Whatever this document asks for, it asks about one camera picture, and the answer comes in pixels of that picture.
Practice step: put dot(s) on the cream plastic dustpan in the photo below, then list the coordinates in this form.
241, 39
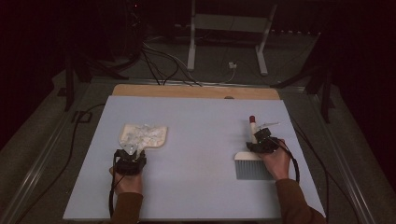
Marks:
162, 141

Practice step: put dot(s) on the cream brush with red cap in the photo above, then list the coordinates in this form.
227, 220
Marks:
252, 169

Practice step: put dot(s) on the black stand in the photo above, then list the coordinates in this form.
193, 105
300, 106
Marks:
326, 93
69, 87

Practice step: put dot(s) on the white metal stand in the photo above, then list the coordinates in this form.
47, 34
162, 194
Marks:
191, 46

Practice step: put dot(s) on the person's right hand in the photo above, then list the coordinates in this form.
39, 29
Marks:
277, 165

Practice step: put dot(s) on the pile of white paper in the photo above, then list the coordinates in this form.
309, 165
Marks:
146, 135

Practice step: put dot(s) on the person's left hand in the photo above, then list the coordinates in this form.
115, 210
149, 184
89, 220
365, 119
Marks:
129, 185

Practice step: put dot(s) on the white plug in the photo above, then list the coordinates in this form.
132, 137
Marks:
232, 65

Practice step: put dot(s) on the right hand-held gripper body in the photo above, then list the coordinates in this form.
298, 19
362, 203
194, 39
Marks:
267, 144

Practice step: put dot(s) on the light blue table mat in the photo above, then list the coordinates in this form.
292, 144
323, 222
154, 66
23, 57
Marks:
193, 186

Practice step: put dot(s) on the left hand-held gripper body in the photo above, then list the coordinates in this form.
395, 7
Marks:
130, 163

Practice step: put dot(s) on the aluminium frame rail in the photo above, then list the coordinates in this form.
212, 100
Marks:
345, 174
40, 161

